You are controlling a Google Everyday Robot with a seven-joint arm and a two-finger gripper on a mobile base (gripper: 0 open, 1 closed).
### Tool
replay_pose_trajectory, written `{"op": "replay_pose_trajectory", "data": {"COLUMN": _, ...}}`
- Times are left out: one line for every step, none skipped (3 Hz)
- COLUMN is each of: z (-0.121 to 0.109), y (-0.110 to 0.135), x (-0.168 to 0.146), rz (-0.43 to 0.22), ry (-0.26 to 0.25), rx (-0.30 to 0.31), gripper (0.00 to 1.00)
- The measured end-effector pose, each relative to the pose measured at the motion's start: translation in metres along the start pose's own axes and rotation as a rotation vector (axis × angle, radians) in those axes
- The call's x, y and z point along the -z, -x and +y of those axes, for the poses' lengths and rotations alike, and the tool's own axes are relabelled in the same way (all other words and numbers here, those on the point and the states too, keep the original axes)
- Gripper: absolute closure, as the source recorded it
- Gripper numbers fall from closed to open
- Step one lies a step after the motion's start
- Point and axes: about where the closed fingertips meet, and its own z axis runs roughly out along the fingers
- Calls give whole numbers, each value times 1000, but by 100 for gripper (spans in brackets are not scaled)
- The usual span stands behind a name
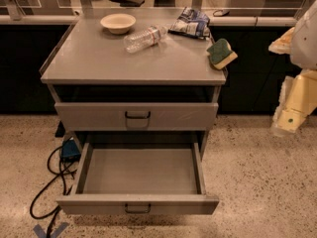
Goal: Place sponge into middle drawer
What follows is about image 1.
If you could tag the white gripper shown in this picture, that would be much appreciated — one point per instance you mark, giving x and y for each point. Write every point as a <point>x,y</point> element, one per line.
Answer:
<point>305,42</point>

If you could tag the green yellow sponge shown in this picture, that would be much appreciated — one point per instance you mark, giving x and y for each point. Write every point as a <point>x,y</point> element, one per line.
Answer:
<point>221,54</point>

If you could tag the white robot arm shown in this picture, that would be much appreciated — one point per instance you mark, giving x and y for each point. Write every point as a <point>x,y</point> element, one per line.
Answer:
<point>300,42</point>

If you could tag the grey metal drawer cabinet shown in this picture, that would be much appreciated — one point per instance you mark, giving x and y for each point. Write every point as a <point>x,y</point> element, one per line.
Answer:
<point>92,65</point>

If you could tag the open grey middle drawer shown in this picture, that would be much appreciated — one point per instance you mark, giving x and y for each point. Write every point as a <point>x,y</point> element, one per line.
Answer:
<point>139,179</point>

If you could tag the closed upper grey drawer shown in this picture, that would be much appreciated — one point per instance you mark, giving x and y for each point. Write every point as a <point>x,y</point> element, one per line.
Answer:
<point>79,116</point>

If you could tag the blue white snack bag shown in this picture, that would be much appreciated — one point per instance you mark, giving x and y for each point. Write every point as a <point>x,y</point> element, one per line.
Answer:
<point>191,23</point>

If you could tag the clear plastic water bottle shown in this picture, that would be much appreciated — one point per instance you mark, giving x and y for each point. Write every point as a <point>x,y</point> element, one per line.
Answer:
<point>144,39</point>

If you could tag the white paper bowl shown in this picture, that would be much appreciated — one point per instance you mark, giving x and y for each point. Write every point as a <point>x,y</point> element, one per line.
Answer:
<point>118,24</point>

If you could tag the black office chair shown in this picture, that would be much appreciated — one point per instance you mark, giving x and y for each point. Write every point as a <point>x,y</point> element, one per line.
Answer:
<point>129,3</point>

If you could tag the blue power box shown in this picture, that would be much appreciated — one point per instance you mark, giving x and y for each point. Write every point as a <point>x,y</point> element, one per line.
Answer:
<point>69,151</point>

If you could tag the blue floor tape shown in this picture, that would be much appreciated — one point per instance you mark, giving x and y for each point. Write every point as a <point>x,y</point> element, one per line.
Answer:
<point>41,233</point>

